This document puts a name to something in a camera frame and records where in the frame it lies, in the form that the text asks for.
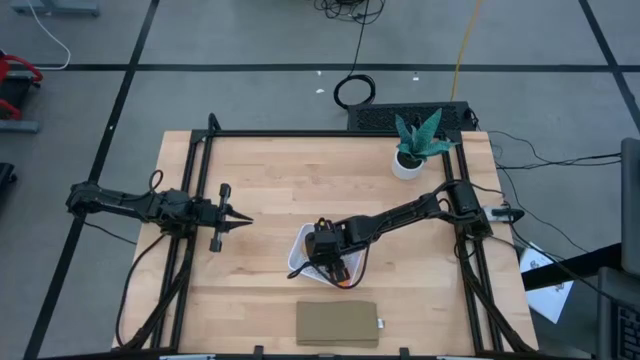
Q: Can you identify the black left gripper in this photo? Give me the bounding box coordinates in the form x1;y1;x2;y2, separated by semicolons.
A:
192;182;254;253

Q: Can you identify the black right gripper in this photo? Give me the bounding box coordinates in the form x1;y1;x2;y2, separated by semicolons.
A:
304;217;362;284

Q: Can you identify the white perforated plastic basket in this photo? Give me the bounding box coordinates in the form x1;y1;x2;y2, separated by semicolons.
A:
287;223;369;290

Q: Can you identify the folded tan cloth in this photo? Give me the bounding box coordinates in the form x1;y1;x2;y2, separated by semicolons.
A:
294;299;385;349

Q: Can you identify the white plant pot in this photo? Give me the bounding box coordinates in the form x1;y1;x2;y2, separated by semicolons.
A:
390;148;426;181

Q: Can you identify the black perforated computer case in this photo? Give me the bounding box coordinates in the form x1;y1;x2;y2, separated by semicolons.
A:
346;101;474;134

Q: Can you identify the green leafy plant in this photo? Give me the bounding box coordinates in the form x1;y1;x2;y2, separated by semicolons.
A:
393;108;460;162

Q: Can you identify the white printed paper sheet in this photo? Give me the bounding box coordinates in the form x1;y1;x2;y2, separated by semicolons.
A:
519;242;575;325

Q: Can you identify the black floor beam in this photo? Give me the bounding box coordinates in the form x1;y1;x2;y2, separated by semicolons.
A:
522;243;624;292

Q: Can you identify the red and black cart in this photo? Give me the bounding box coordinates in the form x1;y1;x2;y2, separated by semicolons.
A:
0;49;44;134

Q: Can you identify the grey table foot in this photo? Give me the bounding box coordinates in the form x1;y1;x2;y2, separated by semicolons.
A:
9;0;100;19

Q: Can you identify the dark grey desk unit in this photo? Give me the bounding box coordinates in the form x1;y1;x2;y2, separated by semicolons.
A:
594;266;640;360

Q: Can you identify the grey monitor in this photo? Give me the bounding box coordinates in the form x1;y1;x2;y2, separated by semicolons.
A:
619;137;640;277

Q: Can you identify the black metal rig frame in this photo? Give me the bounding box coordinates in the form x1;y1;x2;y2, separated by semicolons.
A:
117;113;539;357

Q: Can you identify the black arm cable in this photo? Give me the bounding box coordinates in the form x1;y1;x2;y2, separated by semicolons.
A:
114;232;169;350

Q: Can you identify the coiled black floor cable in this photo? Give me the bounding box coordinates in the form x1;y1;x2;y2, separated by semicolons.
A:
332;0;377;110

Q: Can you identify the yellow hanging cable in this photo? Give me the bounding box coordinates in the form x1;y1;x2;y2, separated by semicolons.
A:
448;0;482;103

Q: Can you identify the tangled black cable bundle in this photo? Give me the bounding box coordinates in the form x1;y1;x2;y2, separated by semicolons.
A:
309;0;387;26

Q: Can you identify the white floor cable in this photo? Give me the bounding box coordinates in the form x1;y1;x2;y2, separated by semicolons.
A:
24;0;71;71

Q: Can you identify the thin black floor cable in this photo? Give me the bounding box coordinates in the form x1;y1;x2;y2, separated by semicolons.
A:
487;129;622;171

